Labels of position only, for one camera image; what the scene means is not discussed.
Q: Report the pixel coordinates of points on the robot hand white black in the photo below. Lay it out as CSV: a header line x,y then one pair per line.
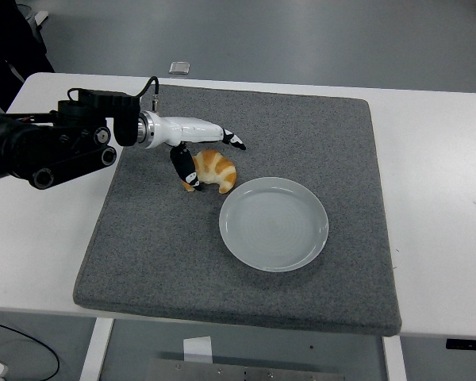
x,y
182,129

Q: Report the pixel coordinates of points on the croissant bread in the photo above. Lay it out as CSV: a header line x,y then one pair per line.
x,y
218,166

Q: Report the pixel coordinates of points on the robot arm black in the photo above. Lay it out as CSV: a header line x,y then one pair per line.
x,y
31,143

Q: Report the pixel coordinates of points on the pale grey round plate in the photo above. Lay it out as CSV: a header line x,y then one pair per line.
x,y
273,226

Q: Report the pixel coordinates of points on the grey metal plate with screws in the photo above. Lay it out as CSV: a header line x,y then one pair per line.
x,y
246,373

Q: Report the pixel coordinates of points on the silver floor socket cover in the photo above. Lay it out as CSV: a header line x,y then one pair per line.
x,y
179,68

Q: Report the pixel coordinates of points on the grey felt mat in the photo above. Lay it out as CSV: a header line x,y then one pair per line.
x,y
162,254

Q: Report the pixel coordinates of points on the white metal floor bar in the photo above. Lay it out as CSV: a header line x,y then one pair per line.
x,y
42,16

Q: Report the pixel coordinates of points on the white table leg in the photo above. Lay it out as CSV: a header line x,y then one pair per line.
x,y
394,359
97,349

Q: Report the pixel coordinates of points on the black table control panel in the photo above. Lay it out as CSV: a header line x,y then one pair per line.
x,y
468,343

